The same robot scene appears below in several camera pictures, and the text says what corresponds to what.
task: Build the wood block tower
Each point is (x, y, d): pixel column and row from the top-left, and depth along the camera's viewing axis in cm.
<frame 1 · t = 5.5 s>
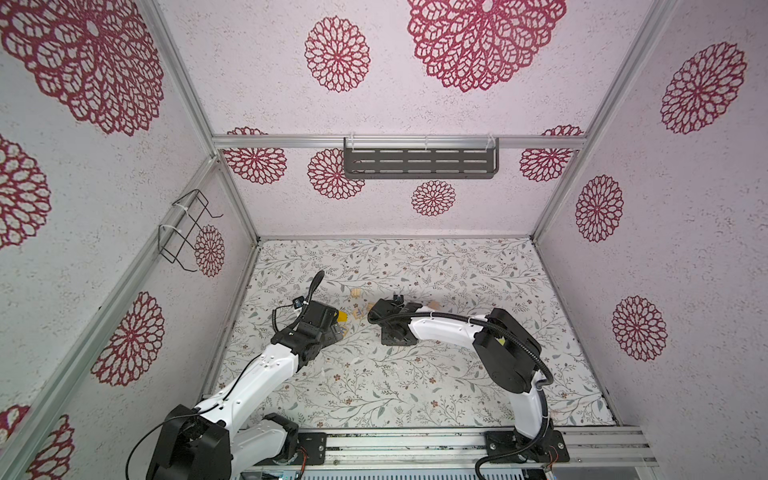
left hand: (321, 337, 86), fingers open
right hand: (390, 333, 93), fingers open
grooved wood block far: (356, 292, 105), point 2 cm above the table

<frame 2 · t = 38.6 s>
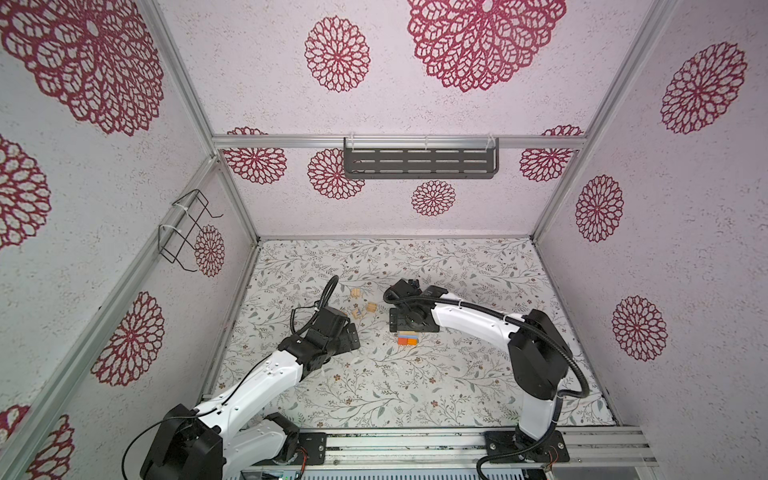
left hand: (342, 341, 85), fingers open
right hand: (405, 320, 89), fingers open
red-orange rectangular block: (402, 341, 94), on the table
orange rectangular block: (411, 341, 94), on the table
the other named things where they were.

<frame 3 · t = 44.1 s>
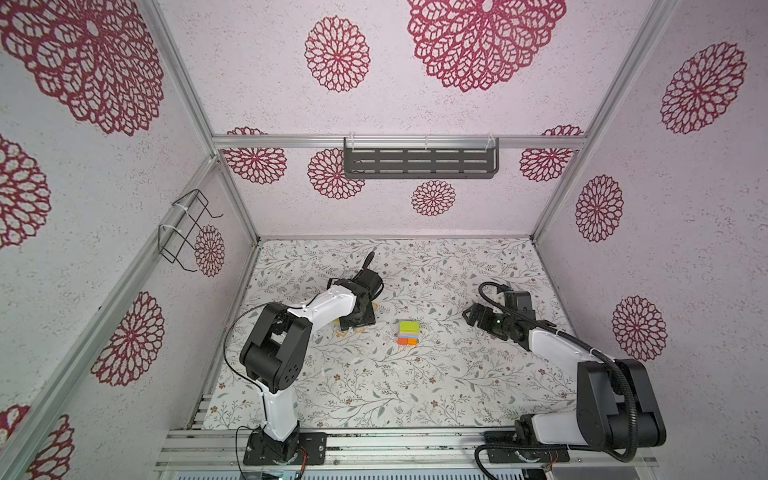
left hand: (359, 325, 94), fingers open
right hand: (475, 313, 92), fingers open
lime green block: (410, 327, 98), on the table
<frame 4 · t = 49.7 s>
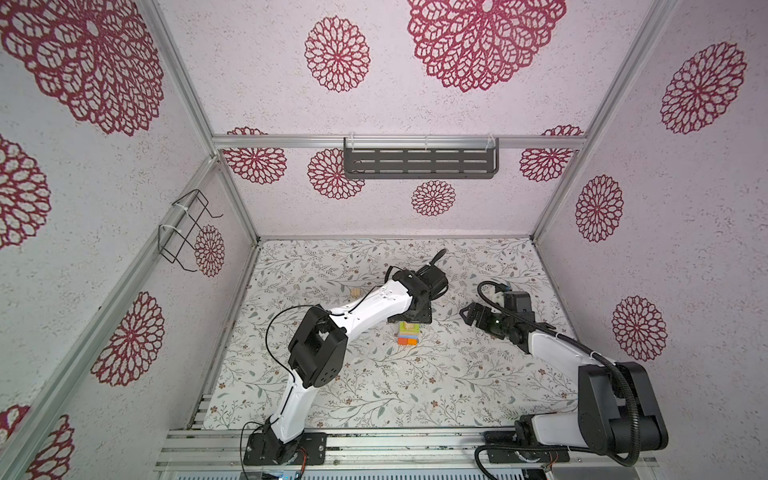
left hand: (409, 319, 88), fingers open
right hand: (472, 312, 91), fingers open
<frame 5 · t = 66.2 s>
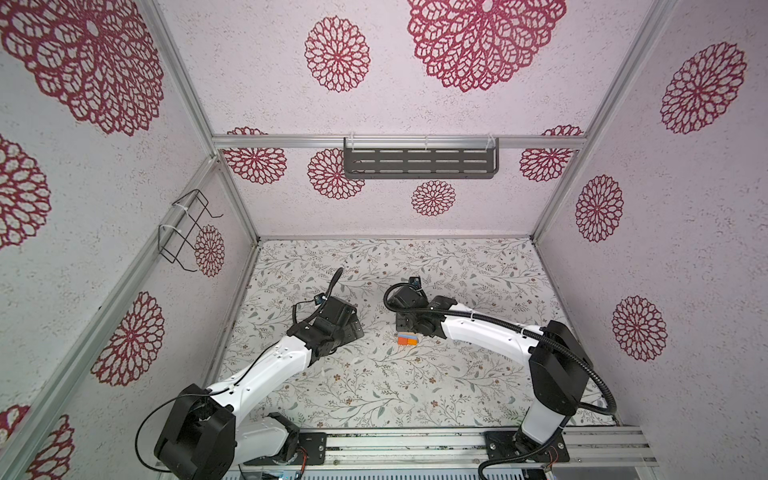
left hand: (345, 335, 86), fingers open
right hand: (403, 314, 87), fingers open
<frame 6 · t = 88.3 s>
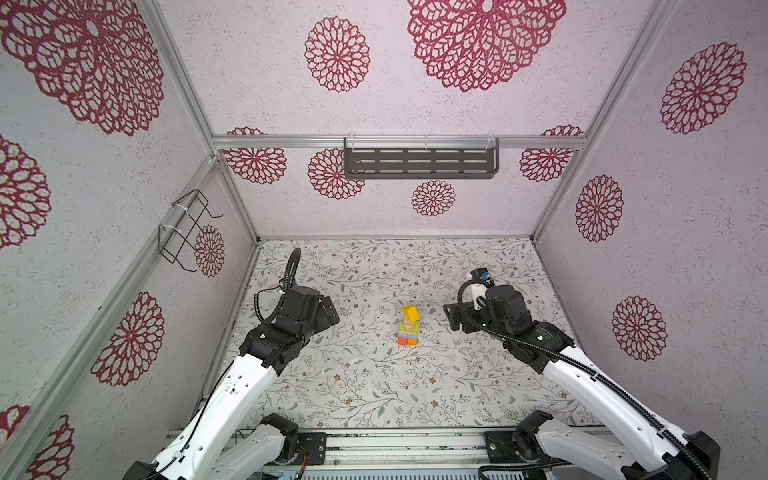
left hand: (318, 316, 77), fingers open
right hand: (460, 300, 77), fingers open
yellow triangular roof block: (411, 313, 86), point 14 cm above the table
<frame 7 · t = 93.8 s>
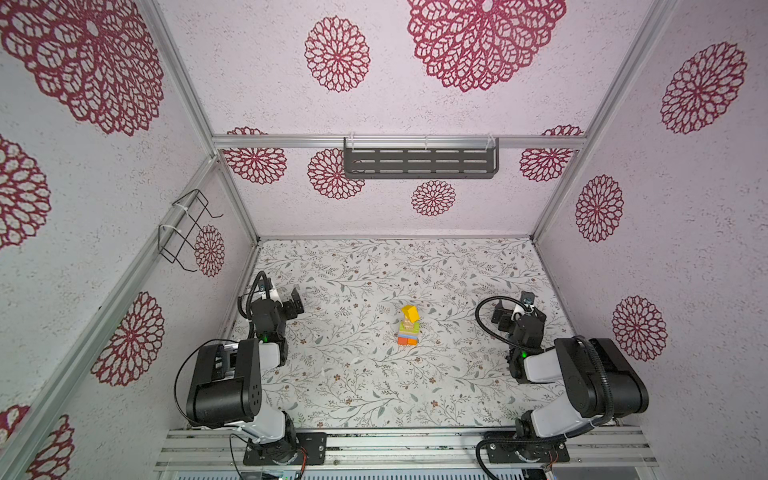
left hand: (281, 297, 94), fingers open
right hand: (520, 301, 91), fingers open
